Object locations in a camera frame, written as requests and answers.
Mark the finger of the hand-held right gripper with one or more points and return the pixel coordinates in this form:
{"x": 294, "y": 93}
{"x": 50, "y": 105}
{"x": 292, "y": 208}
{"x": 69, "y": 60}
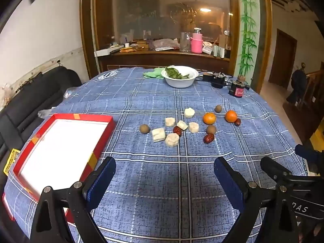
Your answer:
{"x": 273, "y": 168}
{"x": 307, "y": 154}

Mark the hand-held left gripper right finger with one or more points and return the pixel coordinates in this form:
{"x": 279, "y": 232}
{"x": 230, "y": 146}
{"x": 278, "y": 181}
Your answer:
{"x": 229, "y": 182}

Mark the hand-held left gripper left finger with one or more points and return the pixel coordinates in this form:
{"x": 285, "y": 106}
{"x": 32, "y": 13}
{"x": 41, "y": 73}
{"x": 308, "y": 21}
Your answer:
{"x": 101, "y": 179}

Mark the red cardboard box tray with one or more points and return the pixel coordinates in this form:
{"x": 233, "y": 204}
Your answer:
{"x": 63, "y": 151}

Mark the red date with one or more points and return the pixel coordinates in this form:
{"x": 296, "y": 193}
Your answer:
{"x": 208, "y": 138}
{"x": 177, "y": 131}
{"x": 237, "y": 122}

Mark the brown longan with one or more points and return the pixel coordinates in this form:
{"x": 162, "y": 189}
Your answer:
{"x": 144, "y": 128}
{"x": 210, "y": 129}
{"x": 218, "y": 108}

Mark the pale rough chunk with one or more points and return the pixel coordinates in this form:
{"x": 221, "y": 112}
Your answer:
{"x": 193, "y": 127}
{"x": 182, "y": 125}
{"x": 158, "y": 134}
{"x": 170, "y": 121}
{"x": 189, "y": 112}
{"x": 172, "y": 139}

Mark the orange tangerine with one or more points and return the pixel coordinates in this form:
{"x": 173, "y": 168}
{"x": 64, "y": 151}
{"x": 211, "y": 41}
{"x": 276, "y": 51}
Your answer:
{"x": 230, "y": 116}
{"x": 209, "y": 118}

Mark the yellow panel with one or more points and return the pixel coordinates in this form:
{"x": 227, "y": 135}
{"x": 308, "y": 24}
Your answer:
{"x": 317, "y": 141}

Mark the blue plaid tablecloth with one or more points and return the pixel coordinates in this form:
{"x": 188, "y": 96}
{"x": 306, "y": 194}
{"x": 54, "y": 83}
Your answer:
{"x": 151, "y": 172}

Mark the dark jar with red label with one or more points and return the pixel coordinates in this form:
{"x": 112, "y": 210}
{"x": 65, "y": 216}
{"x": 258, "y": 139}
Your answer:
{"x": 236, "y": 89}

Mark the clear plastic bag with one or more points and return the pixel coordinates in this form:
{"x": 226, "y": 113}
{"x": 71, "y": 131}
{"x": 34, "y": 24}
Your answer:
{"x": 45, "y": 112}

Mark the yellow printed leaflet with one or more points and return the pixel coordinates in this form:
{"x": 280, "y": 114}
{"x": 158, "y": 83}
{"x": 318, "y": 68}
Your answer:
{"x": 11, "y": 159}

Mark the plastic bag with snack packet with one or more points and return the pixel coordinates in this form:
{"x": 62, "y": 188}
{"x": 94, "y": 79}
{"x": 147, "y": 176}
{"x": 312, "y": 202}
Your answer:
{"x": 67, "y": 93}

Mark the brown wooden door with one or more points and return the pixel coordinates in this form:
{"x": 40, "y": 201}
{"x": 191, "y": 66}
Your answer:
{"x": 282, "y": 60}

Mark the black charger device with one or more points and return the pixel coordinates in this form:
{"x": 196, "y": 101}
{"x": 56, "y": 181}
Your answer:
{"x": 215, "y": 79}

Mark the black leather sofa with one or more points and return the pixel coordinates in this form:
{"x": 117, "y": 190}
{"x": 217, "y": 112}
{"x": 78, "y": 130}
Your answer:
{"x": 38, "y": 93}

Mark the white bowl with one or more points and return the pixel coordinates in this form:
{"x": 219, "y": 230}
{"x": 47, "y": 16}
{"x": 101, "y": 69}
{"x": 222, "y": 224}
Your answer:
{"x": 181, "y": 81}

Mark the green cloth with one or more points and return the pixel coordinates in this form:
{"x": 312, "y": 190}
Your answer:
{"x": 153, "y": 73}

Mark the green leafy vegetables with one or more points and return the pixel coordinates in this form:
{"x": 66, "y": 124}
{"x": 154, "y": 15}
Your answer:
{"x": 174, "y": 73}

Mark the flat white box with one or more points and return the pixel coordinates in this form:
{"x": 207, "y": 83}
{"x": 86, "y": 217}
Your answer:
{"x": 102, "y": 52}

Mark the wooden glass cabinet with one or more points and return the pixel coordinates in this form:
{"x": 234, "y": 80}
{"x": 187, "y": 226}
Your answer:
{"x": 151, "y": 60}

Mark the bamboo painted panel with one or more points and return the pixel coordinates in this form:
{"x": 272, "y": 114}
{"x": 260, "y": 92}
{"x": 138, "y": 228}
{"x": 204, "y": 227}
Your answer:
{"x": 246, "y": 30}

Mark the pink thermos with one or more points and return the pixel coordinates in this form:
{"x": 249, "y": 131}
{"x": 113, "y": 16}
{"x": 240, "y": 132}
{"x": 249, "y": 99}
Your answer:
{"x": 197, "y": 44}

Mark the glass pitcher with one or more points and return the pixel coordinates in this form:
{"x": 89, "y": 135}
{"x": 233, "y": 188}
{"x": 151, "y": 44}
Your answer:
{"x": 185, "y": 43}

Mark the crumpled plastic bag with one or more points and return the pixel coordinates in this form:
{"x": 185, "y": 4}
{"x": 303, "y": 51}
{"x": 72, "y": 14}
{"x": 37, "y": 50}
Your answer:
{"x": 165, "y": 43}

